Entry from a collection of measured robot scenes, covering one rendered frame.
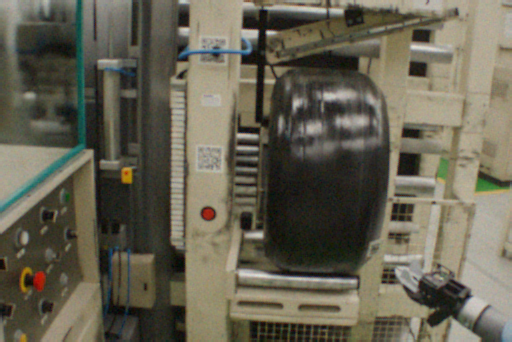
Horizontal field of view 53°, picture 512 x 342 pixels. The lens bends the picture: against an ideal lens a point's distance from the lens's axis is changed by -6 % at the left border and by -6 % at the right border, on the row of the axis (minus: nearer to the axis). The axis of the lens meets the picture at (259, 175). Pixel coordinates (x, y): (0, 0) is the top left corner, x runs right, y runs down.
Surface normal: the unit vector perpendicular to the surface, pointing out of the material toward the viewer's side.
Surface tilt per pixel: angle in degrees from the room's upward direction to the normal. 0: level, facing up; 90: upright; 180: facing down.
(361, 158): 67
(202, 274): 90
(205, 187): 90
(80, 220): 90
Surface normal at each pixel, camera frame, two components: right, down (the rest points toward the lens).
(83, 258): -0.04, 0.29
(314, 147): 0.00, -0.19
